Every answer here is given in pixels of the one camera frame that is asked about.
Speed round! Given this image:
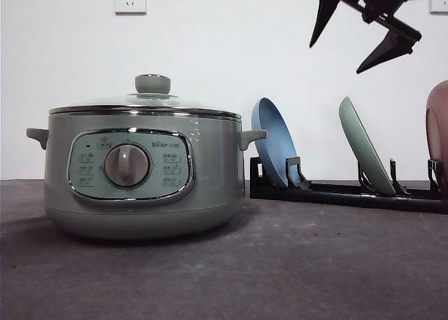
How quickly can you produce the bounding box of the pink plate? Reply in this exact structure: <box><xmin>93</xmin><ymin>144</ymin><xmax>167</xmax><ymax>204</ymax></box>
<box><xmin>426</xmin><ymin>79</ymin><xmax>448</xmax><ymax>194</ymax></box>

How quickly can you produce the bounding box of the black dish rack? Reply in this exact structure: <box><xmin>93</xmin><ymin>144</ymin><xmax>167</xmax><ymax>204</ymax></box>
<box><xmin>249</xmin><ymin>156</ymin><xmax>444</xmax><ymax>214</ymax></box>

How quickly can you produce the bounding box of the white wall socket left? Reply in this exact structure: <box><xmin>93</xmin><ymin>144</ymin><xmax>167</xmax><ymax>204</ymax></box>
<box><xmin>115</xmin><ymin>11</ymin><xmax>146</xmax><ymax>16</ymax></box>

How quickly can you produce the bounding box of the green plate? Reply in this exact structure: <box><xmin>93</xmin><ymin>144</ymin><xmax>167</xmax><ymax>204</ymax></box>
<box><xmin>339</xmin><ymin>97</ymin><xmax>396</xmax><ymax>196</ymax></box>

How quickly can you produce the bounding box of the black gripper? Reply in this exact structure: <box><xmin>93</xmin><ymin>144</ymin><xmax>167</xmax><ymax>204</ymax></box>
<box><xmin>309</xmin><ymin>0</ymin><xmax>422</xmax><ymax>74</ymax></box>

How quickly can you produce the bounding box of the white wall socket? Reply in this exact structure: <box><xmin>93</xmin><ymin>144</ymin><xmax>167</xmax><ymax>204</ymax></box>
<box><xmin>430</xmin><ymin>0</ymin><xmax>448</xmax><ymax>15</ymax></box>
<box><xmin>115</xmin><ymin>11</ymin><xmax>146</xmax><ymax>16</ymax></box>

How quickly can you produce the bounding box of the glass steamer lid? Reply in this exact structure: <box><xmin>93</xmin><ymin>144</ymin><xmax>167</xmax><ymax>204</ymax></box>
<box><xmin>49</xmin><ymin>74</ymin><xmax>242</xmax><ymax>120</ymax></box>

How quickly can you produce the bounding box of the blue plate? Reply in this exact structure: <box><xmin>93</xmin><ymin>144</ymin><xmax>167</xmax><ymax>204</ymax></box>
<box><xmin>251</xmin><ymin>97</ymin><xmax>300</xmax><ymax>186</ymax></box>

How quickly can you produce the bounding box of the green electric steamer pot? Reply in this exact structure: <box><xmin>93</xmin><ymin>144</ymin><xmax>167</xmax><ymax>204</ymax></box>
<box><xmin>27</xmin><ymin>104</ymin><xmax>268</xmax><ymax>239</ymax></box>

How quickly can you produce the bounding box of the white wall socket right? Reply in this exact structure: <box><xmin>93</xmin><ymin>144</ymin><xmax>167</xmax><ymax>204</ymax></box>
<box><xmin>430</xmin><ymin>0</ymin><xmax>448</xmax><ymax>15</ymax></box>

